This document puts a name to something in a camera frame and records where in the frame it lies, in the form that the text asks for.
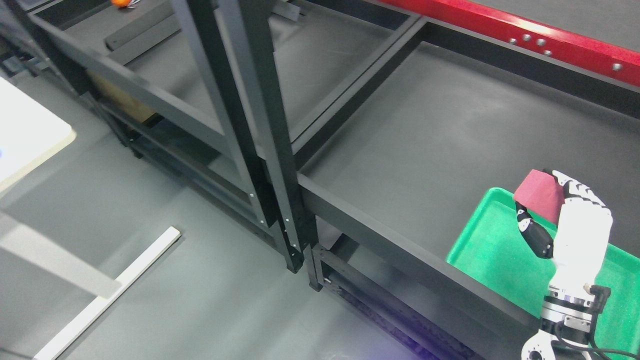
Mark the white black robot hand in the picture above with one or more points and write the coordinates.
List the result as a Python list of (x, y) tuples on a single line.
[(577, 244)]

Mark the pink red block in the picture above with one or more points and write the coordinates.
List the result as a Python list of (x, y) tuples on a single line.
[(540, 193)]

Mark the green plastic tray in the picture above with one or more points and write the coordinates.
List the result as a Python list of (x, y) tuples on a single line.
[(491, 250)]

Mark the dark metal shelf middle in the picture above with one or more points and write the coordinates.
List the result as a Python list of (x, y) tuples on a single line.
[(381, 134)]

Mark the dark metal shelf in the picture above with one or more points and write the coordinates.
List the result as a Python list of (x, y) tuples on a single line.
[(171, 55), (381, 134)]

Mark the dark metal shelf left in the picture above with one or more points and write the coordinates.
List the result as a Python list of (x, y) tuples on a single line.
[(171, 55)]

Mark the red metal beam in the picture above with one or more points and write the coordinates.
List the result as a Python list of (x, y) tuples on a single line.
[(585, 52)]

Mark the brown cardboard box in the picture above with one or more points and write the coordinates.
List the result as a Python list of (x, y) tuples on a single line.
[(123, 100)]

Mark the small orange object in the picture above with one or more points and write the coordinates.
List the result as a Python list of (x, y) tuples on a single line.
[(123, 4)]

